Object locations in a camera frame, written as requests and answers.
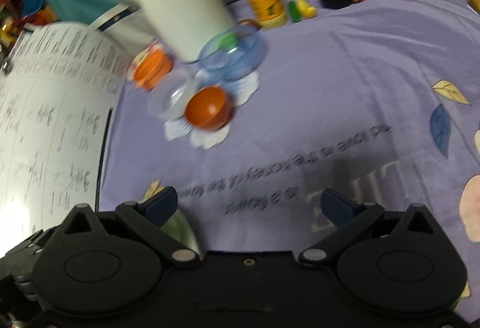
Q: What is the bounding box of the white round plate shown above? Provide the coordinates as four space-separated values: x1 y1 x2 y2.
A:
160 208 203 258

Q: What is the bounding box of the clear plastic bowl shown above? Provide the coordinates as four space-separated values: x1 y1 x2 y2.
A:
147 68 196 120

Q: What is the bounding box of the red orange small bowl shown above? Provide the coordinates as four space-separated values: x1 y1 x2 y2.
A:
184 87 233 131

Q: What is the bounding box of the blue transparent bowl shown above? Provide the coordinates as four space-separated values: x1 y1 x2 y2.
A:
198 25 265 81

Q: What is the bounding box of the purple floral tablecloth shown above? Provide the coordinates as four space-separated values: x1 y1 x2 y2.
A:
99 0 479 321

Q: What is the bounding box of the orange cup with spout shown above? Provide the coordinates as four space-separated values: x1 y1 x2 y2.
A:
133 49 173 91

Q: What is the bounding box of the white instruction sheet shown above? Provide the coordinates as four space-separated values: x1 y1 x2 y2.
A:
1 22 129 252

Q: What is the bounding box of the green toy vegetable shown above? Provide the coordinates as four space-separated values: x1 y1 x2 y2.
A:
219 33 238 52

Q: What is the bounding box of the green toy cucumber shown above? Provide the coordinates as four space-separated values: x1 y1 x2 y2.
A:
287 0 302 23

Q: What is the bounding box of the toy banana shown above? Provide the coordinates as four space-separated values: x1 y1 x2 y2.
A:
295 0 317 19

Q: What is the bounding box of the brown toy chestnut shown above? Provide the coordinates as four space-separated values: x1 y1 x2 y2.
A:
237 19 262 31

